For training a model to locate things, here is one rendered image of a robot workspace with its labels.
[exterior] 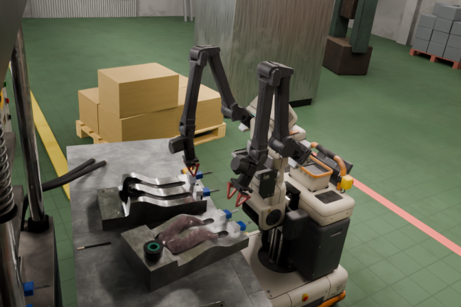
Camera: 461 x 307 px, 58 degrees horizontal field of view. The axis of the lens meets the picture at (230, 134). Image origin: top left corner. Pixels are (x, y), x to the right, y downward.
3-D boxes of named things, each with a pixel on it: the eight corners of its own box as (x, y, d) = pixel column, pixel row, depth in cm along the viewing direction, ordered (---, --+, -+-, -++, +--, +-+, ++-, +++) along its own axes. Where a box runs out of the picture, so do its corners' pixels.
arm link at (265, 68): (298, 61, 169) (282, 55, 176) (271, 68, 163) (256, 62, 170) (295, 154, 191) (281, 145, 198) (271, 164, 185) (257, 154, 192)
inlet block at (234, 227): (247, 223, 203) (249, 214, 201) (254, 228, 200) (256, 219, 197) (226, 232, 195) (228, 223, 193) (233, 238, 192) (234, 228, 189)
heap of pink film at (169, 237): (199, 218, 198) (200, 205, 194) (222, 239, 186) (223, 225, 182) (150, 237, 182) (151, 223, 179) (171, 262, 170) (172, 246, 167)
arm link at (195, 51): (220, 40, 198) (208, 36, 206) (197, 53, 193) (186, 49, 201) (245, 116, 223) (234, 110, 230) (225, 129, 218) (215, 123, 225)
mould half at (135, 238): (214, 217, 209) (216, 199, 205) (247, 247, 192) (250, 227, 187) (121, 253, 180) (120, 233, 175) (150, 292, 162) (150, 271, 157)
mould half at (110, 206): (191, 187, 232) (193, 166, 227) (206, 214, 211) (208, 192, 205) (97, 199, 214) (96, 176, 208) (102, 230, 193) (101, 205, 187)
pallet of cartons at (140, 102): (101, 173, 386) (97, 86, 350) (71, 125, 471) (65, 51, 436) (237, 145, 462) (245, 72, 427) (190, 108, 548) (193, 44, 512)
